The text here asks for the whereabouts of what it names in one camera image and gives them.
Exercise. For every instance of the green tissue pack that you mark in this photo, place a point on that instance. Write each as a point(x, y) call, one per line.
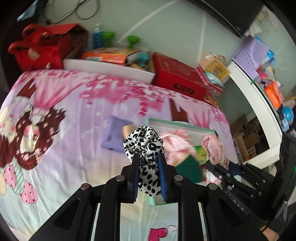
point(201, 155)

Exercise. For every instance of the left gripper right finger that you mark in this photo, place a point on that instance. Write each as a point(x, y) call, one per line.
point(178, 189)

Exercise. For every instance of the yellow sponge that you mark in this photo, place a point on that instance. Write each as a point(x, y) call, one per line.
point(191, 169)

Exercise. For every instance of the black television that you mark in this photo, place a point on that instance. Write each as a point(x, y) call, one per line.
point(235, 15)

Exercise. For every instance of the red felt handbag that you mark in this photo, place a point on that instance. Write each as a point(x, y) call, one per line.
point(42, 47)

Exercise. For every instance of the pink fluffy towel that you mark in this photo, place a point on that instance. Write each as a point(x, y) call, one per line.
point(177, 145)

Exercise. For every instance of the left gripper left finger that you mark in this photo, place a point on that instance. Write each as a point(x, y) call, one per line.
point(120, 189)

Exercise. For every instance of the red gift box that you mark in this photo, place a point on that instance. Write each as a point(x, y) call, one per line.
point(76, 37)

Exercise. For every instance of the person's left hand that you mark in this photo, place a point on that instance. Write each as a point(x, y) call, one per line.
point(270, 234)

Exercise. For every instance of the leopard print scrunchie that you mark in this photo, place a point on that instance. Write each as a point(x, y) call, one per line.
point(145, 142)

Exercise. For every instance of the green dumbbell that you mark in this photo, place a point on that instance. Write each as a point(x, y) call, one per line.
point(133, 40)
point(108, 37)

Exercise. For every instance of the purple wipes packet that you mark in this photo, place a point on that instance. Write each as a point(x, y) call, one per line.
point(113, 139)

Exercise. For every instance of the left green dumbbell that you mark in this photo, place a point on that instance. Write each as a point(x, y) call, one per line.
point(108, 37)

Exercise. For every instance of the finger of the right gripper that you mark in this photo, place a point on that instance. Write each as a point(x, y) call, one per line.
point(214, 173)
point(236, 169)

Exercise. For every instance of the pink floral scrunchie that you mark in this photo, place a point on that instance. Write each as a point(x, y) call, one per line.
point(214, 151)

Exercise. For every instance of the red cardboard box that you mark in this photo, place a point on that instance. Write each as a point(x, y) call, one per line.
point(174, 75)

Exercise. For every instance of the orange flat box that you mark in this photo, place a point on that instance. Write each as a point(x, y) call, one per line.
point(119, 56)

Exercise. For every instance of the small yellow gift bag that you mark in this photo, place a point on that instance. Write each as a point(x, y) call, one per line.
point(215, 64)

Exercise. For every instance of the red patterned box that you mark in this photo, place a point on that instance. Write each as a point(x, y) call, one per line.
point(212, 90)

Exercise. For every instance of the teal shallow box lid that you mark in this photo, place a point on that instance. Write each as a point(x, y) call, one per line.
point(196, 133)

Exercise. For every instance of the white shelf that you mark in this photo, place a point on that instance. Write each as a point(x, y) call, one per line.
point(264, 114)

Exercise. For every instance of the purple plastic file basket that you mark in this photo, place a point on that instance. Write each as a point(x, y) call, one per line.
point(250, 54)

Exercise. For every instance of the right green dumbbell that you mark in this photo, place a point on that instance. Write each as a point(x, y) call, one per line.
point(133, 40)

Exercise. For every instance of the blue water bottle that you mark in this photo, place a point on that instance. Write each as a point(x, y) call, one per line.
point(97, 39)

